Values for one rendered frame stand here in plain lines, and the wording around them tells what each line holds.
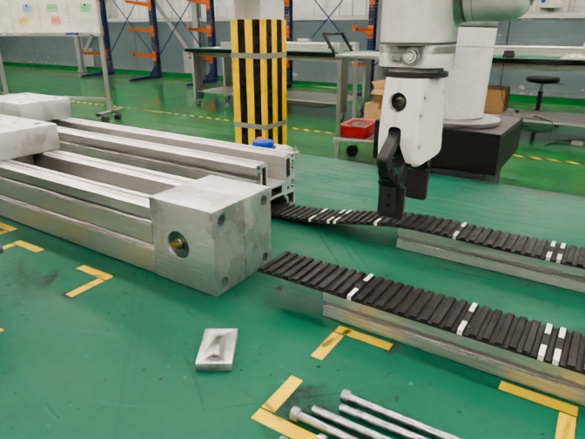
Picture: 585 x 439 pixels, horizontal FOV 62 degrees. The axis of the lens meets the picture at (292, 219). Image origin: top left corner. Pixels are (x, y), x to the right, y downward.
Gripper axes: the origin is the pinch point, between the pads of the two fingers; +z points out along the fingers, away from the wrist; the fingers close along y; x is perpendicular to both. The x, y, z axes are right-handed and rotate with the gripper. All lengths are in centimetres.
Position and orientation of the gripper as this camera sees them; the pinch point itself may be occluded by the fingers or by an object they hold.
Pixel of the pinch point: (403, 198)
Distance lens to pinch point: 63.5
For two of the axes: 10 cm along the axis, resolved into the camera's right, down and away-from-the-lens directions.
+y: 5.4, -3.0, 7.8
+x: -8.4, -2.0, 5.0
